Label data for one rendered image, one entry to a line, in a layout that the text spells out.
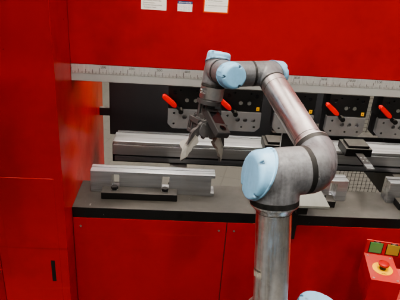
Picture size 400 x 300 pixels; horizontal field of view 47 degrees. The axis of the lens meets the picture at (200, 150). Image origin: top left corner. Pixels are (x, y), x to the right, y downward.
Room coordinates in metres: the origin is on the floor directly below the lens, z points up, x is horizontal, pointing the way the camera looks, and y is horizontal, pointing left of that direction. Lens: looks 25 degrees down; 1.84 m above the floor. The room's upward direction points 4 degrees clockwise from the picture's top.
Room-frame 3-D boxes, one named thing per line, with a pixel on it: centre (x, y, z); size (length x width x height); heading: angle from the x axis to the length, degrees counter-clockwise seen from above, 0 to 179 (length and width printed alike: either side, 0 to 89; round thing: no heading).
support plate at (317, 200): (1.51, -0.38, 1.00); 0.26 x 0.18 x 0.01; 3
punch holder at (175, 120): (1.63, 0.06, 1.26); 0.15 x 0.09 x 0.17; 93
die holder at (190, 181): (1.63, 0.18, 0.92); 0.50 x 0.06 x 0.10; 93
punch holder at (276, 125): (1.66, -0.34, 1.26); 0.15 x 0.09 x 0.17; 93
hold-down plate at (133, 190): (1.57, 0.23, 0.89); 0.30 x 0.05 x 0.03; 93
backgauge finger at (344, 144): (1.84, -0.71, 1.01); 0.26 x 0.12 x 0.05; 3
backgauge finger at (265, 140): (1.82, -0.35, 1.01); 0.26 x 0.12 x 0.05; 3
